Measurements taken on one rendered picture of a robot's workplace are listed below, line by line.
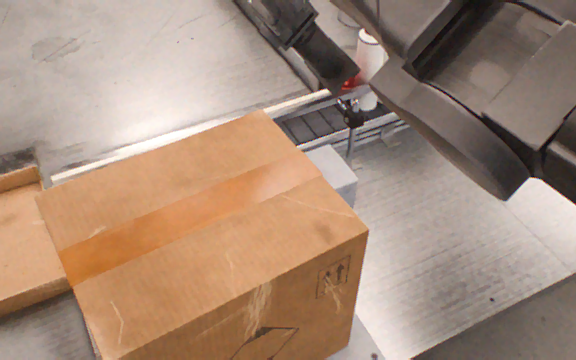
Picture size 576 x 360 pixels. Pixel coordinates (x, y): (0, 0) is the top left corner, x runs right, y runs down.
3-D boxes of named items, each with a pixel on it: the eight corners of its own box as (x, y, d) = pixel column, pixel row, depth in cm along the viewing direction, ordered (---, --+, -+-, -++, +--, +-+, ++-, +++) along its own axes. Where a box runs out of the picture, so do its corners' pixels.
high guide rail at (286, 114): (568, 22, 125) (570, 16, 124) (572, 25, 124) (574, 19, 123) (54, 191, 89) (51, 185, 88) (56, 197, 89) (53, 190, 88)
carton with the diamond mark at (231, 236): (265, 231, 97) (262, 106, 78) (349, 345, 83) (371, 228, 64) (87, 315, 86) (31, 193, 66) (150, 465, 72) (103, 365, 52)
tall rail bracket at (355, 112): (339, 146, 115) (346, 78, 103) (358, 169, 110) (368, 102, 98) (325, 151, 114) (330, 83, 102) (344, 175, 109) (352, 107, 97)
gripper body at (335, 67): (332, 41, 107) (314, 18, 101) (362, 72, 101) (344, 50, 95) (307, 65, 108) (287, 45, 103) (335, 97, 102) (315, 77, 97)
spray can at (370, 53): (365, 93, 118) (378, 1, 103) (381, 107, 115) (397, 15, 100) (345, 101, 116) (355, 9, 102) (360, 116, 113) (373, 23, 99)
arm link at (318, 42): (295, 50, 93) (319, 22, 92) (273, 31, 97) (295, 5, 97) (316, 71, 98) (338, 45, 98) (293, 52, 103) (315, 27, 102)
